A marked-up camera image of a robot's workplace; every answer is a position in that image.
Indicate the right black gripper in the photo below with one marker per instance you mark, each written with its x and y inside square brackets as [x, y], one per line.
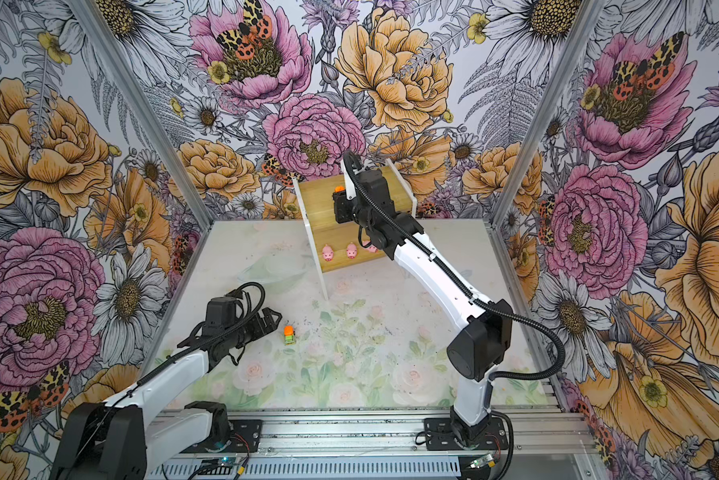
[341, 199]

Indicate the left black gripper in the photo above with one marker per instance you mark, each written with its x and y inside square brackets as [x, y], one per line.
[259, 330]

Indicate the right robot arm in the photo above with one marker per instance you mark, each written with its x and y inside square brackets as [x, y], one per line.
[482, 327]

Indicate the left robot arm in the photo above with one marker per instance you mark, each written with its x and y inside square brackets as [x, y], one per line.
[125, 436]

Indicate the two-tier bamboo white shelf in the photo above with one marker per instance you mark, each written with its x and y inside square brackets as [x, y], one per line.
[317, 206]

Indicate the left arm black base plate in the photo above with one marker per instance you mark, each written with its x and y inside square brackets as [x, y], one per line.
[241, 436]

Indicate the left aluminium corner post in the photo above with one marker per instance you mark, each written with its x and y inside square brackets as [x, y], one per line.
[94, 25]

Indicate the aluminium corner post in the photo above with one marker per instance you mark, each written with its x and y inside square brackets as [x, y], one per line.
[582, 30]
[94, 25]

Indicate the white vented cable duct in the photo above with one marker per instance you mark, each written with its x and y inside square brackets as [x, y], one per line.
[392, 467]

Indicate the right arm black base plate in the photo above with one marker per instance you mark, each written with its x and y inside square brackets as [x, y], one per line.
[451, 434]

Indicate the aluminium front rail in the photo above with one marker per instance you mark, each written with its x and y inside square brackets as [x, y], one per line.
[538, 430]

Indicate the right aluminium corner post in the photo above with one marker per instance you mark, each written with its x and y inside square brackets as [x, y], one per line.
[582, 30]

